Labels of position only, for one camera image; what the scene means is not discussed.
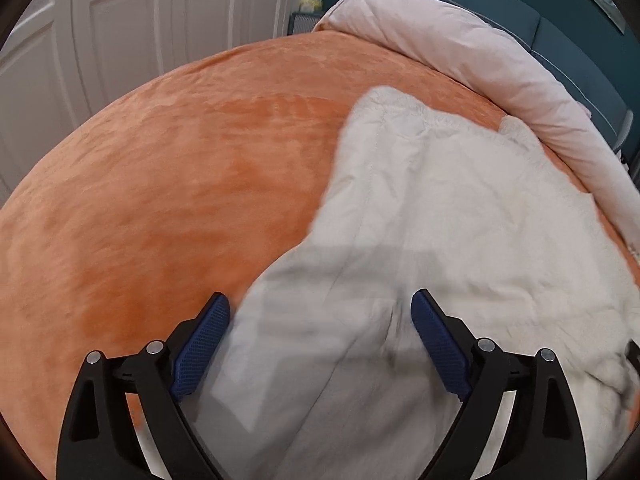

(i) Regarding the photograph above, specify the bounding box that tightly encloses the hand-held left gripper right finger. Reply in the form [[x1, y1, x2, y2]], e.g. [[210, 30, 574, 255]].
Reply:
[[411, 289, 587, 480]]

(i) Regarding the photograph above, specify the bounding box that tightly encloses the orange bed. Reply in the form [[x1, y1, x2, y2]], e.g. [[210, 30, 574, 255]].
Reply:
[[0, 30, 640, 480]]

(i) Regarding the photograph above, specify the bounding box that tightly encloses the blue headboard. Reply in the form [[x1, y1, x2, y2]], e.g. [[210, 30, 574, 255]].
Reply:
[[385, 0, 637, 161]]

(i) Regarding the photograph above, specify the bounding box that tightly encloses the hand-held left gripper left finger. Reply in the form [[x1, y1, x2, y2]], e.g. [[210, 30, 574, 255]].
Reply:
[[56, 292, 231, 480]]

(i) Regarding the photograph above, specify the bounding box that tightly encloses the bedside table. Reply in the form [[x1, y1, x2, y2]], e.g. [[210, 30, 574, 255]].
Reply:
[[289, 10, 323, 36]]

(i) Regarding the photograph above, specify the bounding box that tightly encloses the white quilted blanket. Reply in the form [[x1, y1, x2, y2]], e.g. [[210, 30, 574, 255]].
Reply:
[[207, 85, 632, 480]]

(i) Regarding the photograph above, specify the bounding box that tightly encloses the white wardrobe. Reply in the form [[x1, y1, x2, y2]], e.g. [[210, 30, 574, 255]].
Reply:
[[0, 0, 331, 201]]

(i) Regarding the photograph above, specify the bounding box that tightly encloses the pale pink duvet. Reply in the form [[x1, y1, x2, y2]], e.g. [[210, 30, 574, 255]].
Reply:
[[312, 0, 640, 256]]

